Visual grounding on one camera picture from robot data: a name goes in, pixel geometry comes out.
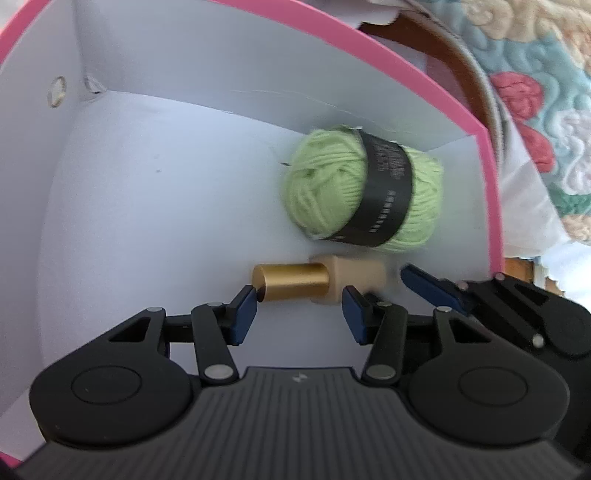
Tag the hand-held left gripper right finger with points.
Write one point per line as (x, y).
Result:
(353, 314)

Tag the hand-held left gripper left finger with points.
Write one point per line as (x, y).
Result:
(244, 314)

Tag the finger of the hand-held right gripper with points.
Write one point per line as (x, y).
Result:
(422, 284)

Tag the gold-capped beige bottle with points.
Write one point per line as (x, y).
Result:
(291, 279)

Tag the pink cardboard box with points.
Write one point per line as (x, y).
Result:
(138, 207)

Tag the green yarn ball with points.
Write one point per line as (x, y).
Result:
(323, 184)

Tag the round brown basin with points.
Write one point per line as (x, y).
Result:
(461, 60)

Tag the floral quilt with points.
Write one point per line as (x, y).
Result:
(545, 55)

